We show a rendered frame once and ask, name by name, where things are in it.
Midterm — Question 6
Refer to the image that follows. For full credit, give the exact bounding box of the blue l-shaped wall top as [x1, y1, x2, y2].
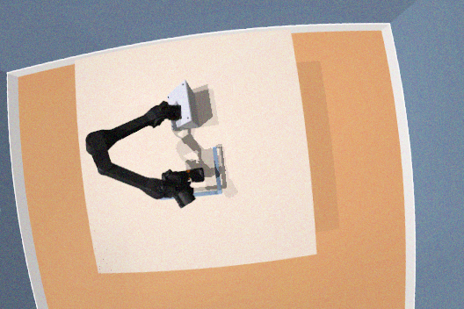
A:
[160, 147, 221, 201]

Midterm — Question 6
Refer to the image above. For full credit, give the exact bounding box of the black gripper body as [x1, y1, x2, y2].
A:
[176, 168, 205, 186]

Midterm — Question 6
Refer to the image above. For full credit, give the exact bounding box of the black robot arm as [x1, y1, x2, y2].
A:
[85, 101, 196, 209]

